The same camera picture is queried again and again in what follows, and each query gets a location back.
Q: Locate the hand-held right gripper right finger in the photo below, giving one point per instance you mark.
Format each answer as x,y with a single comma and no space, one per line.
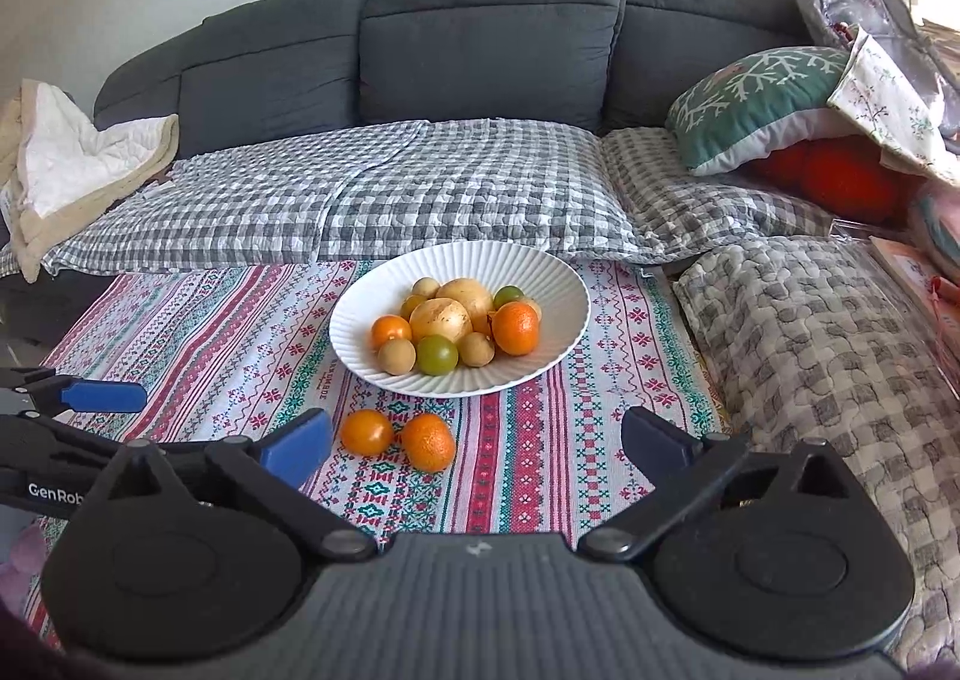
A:
660,444

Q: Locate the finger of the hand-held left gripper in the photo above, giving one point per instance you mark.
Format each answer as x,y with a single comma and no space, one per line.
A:
105,397
67,444

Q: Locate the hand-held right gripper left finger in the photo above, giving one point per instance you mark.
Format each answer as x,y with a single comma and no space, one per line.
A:
300,446

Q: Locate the white ribbed plate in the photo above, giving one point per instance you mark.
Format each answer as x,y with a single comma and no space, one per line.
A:
555,320

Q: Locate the green tomato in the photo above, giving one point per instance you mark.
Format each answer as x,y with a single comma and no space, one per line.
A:
437,355
508,295

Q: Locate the small orange tomato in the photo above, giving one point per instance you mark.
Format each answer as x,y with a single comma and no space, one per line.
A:
409,306

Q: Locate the tangerine with green stem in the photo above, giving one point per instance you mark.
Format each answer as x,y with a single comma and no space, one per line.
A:
516,328

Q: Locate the spotted large yellow fruit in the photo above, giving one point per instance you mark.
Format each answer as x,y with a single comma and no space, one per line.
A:
440,320

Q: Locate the large yellow round fruit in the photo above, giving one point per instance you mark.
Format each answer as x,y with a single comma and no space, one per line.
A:
469,294

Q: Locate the pink cloth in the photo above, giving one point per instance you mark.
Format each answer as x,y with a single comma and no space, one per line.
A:
22,552

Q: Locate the striped embroidered tablecloth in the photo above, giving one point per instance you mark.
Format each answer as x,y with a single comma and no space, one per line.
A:
225,350

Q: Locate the quilted grey checked blanket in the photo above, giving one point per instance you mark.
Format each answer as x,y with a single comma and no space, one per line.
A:
810,350

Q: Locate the white and beige blanket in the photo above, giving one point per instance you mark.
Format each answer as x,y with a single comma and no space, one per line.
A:
67,155

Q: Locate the small-check grey seat pad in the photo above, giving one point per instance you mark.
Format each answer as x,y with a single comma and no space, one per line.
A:
697,200

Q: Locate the clear plastic case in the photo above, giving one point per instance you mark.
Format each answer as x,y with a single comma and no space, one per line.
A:
851,230

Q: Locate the light grey gingham quilt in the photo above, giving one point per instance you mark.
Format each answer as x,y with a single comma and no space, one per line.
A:
450,185

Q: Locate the pink book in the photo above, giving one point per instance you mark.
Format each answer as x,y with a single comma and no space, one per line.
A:
907,268

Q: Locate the red plush cushion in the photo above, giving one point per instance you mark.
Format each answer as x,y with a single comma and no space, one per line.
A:
847,178

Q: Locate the green snowflake pillow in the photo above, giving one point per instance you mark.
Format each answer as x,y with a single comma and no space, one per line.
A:
742,103

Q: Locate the pastel round cushion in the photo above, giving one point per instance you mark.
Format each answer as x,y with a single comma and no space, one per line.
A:
937,223

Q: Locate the white floral cloth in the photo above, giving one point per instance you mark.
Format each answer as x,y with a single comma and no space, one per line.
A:
885,95

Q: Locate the dark grey sofa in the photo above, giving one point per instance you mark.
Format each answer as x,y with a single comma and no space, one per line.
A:
487,43

